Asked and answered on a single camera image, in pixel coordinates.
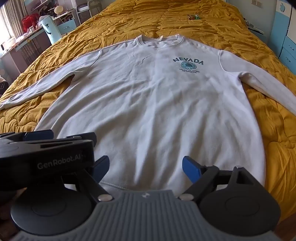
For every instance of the red bag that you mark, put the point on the red bag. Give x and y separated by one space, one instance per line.
30 22

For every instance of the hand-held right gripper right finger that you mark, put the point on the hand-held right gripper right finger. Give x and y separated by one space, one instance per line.
190 169

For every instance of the blue and white wardrobe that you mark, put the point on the blue and white wardrobe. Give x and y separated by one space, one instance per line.
284 34

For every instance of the mustard yellow quilt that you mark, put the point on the mustard yellow quilt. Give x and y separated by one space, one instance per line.
185 25

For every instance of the white printed sweatshirt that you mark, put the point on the white printed sweatshirt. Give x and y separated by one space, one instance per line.
150 104

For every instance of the beige curtain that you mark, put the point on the beige curtain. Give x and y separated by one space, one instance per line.
11 18

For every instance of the grey desk with blue drawer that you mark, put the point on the grey desk with blue drawer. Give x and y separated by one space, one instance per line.
25 48

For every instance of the blue nightstand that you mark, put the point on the blue nightstand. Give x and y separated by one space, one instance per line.
256 30

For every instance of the green snack packet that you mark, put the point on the green snack packet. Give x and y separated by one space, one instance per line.
194 16

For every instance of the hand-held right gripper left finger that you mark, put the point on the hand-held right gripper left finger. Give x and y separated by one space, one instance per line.
101 165

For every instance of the wall switch plate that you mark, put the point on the wall switch plate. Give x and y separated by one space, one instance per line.
256 2

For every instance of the round cream lamp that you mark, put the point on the round cream lamp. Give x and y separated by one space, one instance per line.
57 9

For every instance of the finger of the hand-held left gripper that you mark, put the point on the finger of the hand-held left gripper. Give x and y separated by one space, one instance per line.
41 135
87 136

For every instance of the light blue desk chair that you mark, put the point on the light blue desk chair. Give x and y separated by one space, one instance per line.
49 30

